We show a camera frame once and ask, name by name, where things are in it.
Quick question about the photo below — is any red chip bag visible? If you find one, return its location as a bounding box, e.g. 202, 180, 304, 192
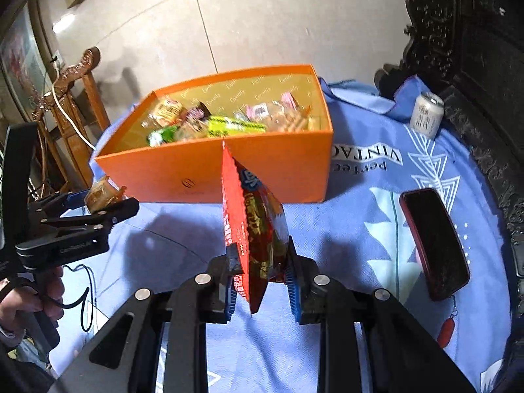
221, 144, 289, 314

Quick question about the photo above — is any long bread clear pack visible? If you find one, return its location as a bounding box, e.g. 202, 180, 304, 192
84, 176, 126, 213

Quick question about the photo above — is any green melon seed bag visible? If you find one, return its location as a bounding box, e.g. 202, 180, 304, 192
207, 115, 267, 137

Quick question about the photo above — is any yellow pastry pack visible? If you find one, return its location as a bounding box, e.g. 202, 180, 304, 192
174, 119, 208, 142

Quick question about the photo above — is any small green snack pack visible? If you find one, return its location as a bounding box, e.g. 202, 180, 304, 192
146, 125, 178, 147

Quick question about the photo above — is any brown triangular snack pack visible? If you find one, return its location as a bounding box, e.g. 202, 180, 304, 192
187, 101, 211, 122

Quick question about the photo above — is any pink round cookie pack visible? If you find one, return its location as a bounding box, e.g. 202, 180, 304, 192
246, 91, 312, 132

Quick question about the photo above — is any orange white snack bag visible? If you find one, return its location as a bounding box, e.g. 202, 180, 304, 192
142, 98, 187, 129

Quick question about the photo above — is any person's left hand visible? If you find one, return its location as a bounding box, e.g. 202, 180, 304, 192
1, 266, 65, 334

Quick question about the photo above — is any orange cardboard box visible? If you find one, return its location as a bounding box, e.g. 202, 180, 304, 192
94, 65, 334, 203

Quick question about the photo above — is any blue patterned tablecloth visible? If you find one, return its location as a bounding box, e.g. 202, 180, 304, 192
51, 77, 511, 392

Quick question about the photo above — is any carved wooden chair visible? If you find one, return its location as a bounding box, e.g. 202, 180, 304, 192
34, 46, 110, 189

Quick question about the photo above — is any black smartphone red case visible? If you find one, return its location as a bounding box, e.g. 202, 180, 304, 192
399, 188, 470, 302

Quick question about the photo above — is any white beverage can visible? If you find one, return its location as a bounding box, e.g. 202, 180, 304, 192
409, 91, 444, 139

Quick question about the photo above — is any dark carved wooden furniture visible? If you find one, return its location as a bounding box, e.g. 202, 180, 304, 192
375, 0, 523, 392

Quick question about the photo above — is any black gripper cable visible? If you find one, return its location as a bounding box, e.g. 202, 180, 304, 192
40, 262, 98, 335

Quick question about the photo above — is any white power cable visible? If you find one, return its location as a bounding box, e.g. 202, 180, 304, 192
50, 63, 98, 151

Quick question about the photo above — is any framed painting left wall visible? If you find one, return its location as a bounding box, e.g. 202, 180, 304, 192
1, 4, 51, 119

